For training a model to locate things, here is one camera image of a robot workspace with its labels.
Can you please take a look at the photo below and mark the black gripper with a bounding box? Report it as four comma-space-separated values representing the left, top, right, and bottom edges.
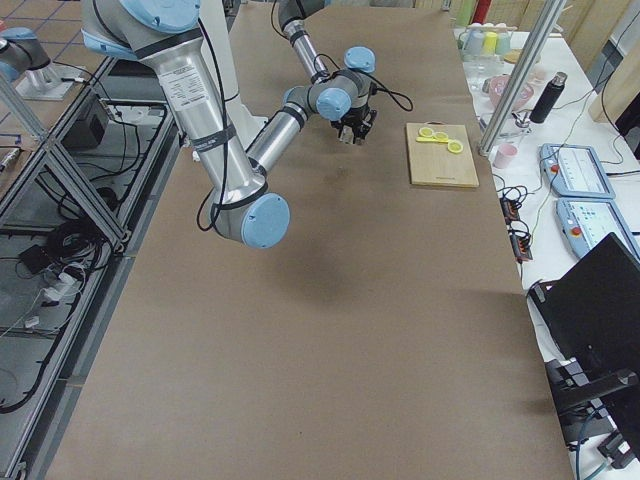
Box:
333, 107, 377, 146

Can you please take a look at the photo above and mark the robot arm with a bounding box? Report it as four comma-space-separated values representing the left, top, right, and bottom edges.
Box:
81, 1, 360, 249
274, 1, 377, 145

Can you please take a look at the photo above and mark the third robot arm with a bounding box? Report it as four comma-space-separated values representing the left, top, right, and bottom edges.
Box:
1, 27, 72, 101

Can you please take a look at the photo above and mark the pink cup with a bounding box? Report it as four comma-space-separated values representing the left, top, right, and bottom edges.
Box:
493, 143, 518, 169

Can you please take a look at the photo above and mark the green cup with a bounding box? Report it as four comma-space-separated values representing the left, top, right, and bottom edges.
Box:
495, 31, 511, 56

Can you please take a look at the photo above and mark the yellow plastic knife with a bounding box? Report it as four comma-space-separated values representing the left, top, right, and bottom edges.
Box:
415, 136, 447, 143

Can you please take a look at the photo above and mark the upper lemon slice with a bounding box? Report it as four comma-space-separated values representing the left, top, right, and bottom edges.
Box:
418, 127, 434, 138

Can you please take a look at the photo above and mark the bamboo cutting board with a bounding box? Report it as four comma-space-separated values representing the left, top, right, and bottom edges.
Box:
405, 123, 479, 188

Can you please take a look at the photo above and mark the lower lemon slice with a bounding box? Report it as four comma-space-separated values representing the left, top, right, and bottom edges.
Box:
447, 140, 464, 154

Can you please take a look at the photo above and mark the pink bowl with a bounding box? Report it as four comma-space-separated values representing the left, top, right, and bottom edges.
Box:
488, 74, 534, 111

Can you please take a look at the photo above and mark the upper orange connector box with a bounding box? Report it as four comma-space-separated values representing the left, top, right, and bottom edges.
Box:
500, 198, 520, 225

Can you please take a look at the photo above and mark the orange connector box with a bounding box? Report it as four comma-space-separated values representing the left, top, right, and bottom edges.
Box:
509, 232, 533, 264
500, 198, 520, 225

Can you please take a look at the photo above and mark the black water bottle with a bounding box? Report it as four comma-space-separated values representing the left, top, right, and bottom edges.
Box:
529, 71, 568, 124

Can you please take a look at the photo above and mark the lower orange connector box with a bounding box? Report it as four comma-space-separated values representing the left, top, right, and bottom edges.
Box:
509, 232, 533, 264

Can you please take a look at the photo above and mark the upper teach pendant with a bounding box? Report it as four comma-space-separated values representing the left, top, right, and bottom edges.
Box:
539, 143, 615, 199

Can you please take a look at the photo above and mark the teach pendant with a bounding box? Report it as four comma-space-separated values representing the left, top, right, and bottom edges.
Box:
555, 197, 639, 258
539, 143, 615, 199

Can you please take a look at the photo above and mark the lower teach pendant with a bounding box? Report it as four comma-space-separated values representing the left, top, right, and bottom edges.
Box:
555, 197, 639, 258

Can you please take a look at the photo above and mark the black laptop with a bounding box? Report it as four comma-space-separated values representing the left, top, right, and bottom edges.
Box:
527, 233, 639, 374

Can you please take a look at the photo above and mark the black power brick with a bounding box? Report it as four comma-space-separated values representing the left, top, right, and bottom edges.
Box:
18, 245, 51, 274

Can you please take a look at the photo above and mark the aluminium frame post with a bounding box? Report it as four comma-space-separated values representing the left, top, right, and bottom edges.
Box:
478, 0, 567, 157

